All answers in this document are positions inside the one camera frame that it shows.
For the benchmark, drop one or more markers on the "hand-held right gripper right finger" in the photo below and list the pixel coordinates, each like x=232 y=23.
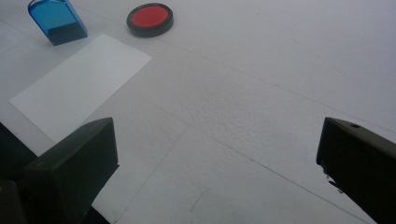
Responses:
x=361 y=161

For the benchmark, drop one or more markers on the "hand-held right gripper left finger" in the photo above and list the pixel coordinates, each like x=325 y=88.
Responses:
x=71 y=168

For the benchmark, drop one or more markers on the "white paper sheet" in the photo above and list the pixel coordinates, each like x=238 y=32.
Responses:
x=81 y=84

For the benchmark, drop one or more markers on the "blue transparent plastic box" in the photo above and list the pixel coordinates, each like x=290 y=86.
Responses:
x=53 y=14

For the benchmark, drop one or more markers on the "red ink pad black rim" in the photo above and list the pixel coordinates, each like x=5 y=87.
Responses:
x=150 y=17

